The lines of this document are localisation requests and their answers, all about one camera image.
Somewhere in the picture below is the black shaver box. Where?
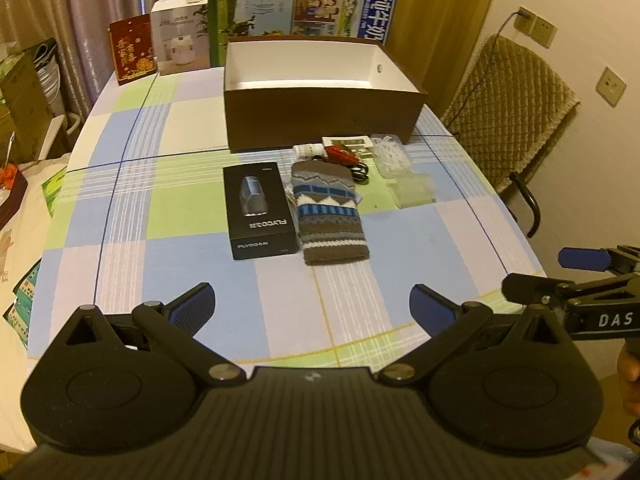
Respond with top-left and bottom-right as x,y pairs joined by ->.
222,162 -> 298,260

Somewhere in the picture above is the knitted patterned pouch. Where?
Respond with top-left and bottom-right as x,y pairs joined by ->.
291,160 -> 370,266

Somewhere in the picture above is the white digital clock stand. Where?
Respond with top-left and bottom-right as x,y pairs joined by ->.
322,136 -> 373,151

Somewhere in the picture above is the red snack packet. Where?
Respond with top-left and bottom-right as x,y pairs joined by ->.
324,144 -> 360,167

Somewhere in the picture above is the small white pill bottle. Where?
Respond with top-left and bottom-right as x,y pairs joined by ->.
292,143 -> 326,162

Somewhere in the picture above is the clear box of floss picks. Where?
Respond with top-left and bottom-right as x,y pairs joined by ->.
370,134 -> 412,179

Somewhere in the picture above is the person's right hand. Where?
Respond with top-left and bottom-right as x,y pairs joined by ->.
617,346 -> 640,417

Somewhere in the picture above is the checked tablecloth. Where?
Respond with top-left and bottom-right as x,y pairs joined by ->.
27,68 -> 541,367

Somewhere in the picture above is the quilted beige chair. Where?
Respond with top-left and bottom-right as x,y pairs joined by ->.
442,34 -> 579,237

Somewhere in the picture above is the brown open cardboard box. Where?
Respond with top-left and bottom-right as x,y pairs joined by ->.
224,36 -> 426,152

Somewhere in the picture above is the red gift box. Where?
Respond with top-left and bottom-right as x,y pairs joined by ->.
107,14 -> 156,86

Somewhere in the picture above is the white humidifier box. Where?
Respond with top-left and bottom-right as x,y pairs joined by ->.
150,0 -> 210,75

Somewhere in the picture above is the green milk carton box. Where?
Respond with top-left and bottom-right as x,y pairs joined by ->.
207,0 -> 294,67

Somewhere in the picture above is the curtain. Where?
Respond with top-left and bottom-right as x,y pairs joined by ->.
1,0 -> 157,118

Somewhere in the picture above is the blue milk carton box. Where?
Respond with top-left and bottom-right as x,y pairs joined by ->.
292,0 -> 397,44

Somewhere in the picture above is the wall power socket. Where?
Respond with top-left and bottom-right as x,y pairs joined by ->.
514,6 -> 558,49

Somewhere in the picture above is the black power cord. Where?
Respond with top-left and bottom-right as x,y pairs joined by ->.
447,8 -> 524,134

